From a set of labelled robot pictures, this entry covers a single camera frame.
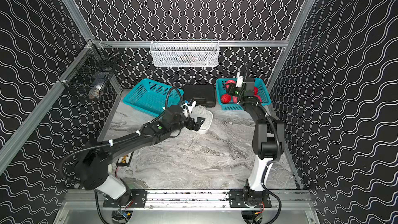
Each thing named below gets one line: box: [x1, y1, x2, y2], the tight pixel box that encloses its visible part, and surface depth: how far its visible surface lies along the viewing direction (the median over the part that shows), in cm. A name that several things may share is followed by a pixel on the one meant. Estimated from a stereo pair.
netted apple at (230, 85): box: [224, 79, 237, 92], surface depth 90 cm
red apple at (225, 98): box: [220, 93, 232, 104], surface depth 112 cm
